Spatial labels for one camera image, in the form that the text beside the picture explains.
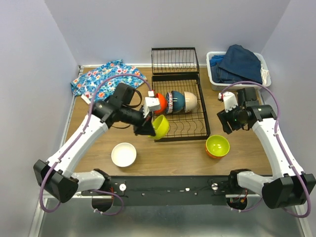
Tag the dark blue jeans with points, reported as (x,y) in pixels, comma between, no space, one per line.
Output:
(237,64)

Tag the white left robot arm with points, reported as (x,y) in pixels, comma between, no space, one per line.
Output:
(57,176)

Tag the blue floral cloth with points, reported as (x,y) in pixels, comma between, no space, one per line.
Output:
(87,83)

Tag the blue triangle pattern bowl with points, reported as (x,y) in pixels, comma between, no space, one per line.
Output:
(169,99)

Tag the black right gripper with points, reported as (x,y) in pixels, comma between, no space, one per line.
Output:
(223,116)

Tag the aluminium frame rail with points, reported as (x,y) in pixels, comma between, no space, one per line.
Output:
(89,214)

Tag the green orange bowl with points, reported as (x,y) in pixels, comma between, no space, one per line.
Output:
(217,146)

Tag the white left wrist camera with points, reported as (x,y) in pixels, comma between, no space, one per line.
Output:
(151,103)

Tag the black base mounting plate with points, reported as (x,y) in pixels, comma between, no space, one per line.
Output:
(174,190)

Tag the black wire dish rack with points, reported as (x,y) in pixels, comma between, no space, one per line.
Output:
(177,69)

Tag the yellow-green bowl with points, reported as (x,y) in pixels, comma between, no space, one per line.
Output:
(161,127)

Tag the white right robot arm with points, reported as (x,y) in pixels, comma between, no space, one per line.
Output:
(289,185)

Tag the white bowl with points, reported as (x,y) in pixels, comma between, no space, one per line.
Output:
(190,101)
(123,154)

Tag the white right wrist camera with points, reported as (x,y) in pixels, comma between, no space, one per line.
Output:
(229,100)

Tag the white perforated basket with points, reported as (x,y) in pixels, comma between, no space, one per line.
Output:
(220,86)

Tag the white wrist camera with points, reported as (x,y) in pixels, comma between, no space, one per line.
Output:
(151,103)
(229,100)

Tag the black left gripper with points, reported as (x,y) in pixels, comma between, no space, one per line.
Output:
(145,126)

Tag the dark glazed bowl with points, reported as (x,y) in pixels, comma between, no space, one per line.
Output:
(178,101)

